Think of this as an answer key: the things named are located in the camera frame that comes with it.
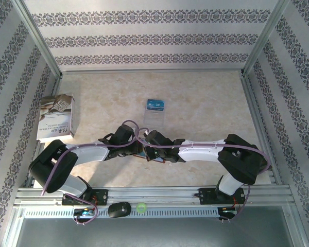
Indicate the blue VIP card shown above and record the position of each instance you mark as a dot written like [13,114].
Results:
[143,155]
[155,105]

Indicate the brown leather card holder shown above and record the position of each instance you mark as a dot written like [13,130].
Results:
[161,160]

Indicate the clear plastic sleeve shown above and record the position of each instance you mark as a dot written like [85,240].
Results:
[155,118]

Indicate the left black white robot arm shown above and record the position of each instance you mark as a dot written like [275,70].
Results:
[51,169]

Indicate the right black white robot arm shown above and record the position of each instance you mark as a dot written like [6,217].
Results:
[242,162]

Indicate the green tape roll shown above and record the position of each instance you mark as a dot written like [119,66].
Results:
[141,208]

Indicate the black computer mouse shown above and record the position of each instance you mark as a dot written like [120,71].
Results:
[119,210]

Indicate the paperback book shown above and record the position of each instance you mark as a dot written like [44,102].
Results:
[55,115]

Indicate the grey metal panel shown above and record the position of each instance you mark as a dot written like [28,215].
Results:
[154,234]

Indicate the small controller board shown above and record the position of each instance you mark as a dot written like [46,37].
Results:
[227,211]
[85,212]

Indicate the long aluminium mounting rail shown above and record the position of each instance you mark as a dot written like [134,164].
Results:
[157,193]

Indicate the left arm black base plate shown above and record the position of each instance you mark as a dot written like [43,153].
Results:
[101,196]

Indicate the aluminium rear rail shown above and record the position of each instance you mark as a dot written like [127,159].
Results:
[152,71]

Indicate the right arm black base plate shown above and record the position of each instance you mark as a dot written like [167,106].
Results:
[207,196]

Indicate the aluminium side rail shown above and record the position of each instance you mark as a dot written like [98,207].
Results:
[257,115]
[57,85]

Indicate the aluminium frame post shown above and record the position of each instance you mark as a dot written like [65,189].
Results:
[39,38]
[264,38]

